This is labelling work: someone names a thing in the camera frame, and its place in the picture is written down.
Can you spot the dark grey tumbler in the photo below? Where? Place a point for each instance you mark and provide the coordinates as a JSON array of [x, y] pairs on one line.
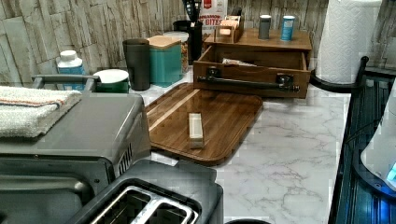
[[136, 52]]

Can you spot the folded white striped towel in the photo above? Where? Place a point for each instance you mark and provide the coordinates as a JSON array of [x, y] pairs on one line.
[[30, 112]]

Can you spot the white paper towel roll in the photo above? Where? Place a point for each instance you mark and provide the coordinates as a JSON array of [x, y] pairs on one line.
[[346, 37]]

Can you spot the wooden tea bag organizer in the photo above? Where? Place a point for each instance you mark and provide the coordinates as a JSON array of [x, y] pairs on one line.
[[229, 30]]

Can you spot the black utensils in holder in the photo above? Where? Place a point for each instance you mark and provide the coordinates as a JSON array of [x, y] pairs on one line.
[[192, 8]]

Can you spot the cinnamon bites cereal box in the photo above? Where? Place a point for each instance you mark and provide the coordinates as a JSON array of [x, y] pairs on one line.
[[211, 14]]

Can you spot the grey spice shaker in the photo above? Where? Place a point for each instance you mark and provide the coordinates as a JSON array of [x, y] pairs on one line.
[[264, 26]]

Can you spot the blue spice shaker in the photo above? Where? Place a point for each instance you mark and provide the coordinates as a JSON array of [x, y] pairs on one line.
[[287, 28]]

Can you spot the wooden drawer with black handle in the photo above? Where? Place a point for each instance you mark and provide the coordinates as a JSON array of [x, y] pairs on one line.
[[249, 70]]

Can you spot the green mug with white lid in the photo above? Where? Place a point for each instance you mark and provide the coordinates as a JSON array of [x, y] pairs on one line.
[[112, 80]]

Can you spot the wooden cutting board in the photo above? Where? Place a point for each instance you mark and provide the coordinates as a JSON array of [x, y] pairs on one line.
[[226, 119]]

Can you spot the small wooden block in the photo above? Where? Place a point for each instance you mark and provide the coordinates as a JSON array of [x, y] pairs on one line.
[[196, 133]]

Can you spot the white blue plastic bottle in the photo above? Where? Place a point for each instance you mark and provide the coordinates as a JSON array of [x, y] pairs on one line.
[[71, 64]]

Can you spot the black slot toaster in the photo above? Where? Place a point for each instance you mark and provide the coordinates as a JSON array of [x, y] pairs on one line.
[[156, 193]]

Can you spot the black paper towel holder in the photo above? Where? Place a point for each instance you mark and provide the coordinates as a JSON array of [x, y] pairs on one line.
[[341, 88]]

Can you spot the wooden drawer cabinet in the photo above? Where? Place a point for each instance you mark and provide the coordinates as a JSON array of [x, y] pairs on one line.
[[249, 41]]

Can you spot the teal canister with wooden lid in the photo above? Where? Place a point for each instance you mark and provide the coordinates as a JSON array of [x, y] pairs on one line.
[[165, 60]]

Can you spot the silver toaster oven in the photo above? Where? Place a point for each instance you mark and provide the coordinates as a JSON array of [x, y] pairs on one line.
[[49, 178]]

